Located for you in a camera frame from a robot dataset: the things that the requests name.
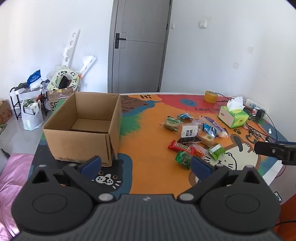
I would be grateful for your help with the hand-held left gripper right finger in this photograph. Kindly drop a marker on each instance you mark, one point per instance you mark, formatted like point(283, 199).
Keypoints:
point(200, 166)

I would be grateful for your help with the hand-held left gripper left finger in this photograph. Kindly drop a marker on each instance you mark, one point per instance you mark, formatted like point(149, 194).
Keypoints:
point(91, 166)

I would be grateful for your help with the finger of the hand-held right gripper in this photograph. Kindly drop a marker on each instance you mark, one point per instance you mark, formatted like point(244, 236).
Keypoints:
point(269, 150)

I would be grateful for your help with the long purple snack packet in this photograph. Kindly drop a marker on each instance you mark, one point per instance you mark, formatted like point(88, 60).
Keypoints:
point(215, 124)

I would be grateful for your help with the orange clear snack packet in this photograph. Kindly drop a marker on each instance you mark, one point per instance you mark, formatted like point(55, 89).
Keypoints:
point(198, 150)

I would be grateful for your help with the dark green snack packet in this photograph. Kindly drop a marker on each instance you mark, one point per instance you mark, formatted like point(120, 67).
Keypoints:
point(183, 158)

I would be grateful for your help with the light green snack packet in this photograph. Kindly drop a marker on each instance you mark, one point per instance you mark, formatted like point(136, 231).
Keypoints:
point(217, 151)

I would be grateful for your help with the bunch of keys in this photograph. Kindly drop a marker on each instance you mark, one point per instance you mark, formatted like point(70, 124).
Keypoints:
point(253, 132)

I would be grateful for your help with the yellow cookie packet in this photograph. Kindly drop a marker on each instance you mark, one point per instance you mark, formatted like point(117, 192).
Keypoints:
point(205, 138)

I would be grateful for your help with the red snack packet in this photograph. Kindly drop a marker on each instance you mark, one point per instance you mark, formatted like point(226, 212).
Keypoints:
point(180, 146)

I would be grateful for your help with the black white label packet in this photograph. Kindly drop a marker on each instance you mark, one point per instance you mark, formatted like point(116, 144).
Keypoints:
point(188, 133)

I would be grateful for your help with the black charger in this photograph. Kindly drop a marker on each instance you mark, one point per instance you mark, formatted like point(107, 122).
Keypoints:
point(261, 114)

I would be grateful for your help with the small blue snack packet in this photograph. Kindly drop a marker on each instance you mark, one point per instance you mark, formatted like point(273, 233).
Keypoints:
point(208, 129)

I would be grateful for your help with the green tissue box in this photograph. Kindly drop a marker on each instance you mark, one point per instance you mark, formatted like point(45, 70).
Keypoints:
point(234, 118)

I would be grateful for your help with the white power strip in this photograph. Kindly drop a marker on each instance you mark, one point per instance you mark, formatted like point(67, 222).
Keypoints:
point(255, 104)

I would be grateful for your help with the blue green snack packet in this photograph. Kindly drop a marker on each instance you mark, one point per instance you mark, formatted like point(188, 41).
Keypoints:
point(185, 116)

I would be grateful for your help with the green cake packet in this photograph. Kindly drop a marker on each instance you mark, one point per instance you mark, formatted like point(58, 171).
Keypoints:
point(171, 122)

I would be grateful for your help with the yellow tape roll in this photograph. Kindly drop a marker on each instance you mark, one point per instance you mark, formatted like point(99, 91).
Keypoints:
point(210, 97)

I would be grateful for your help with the white plastic bag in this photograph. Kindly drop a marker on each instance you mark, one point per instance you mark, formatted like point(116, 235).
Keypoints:
point(32, 120)

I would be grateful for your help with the pink blanket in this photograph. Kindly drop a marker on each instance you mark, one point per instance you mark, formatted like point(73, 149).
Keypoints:
point(11, 176)

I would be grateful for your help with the panda print toilet seat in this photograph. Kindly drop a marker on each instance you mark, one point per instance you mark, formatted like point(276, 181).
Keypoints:
point(53, 80)

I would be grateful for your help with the small printed cardboard box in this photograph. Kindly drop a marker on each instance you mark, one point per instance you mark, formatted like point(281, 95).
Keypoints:
point(4, 111)

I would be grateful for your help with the short white foam board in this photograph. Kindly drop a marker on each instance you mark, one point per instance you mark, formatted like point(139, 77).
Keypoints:
point(87, 62)

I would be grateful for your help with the black shoe rack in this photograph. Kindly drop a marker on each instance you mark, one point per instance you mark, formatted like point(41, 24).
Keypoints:
point(16, 92)

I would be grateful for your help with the blue plastic bag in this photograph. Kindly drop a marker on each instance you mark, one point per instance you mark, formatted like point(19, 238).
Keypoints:
point(34, 77)

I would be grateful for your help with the grey door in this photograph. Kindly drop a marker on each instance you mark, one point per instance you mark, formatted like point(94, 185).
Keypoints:
point(138, 64)

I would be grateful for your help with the tall white foam board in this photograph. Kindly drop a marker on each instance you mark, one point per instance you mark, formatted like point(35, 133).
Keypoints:
point(70, 44)

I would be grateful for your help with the white wall socket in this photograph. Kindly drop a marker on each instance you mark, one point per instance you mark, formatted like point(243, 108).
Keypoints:
point(250, 49)

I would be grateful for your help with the white light switch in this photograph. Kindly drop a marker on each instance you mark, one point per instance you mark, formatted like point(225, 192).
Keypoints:
point(202, 23)

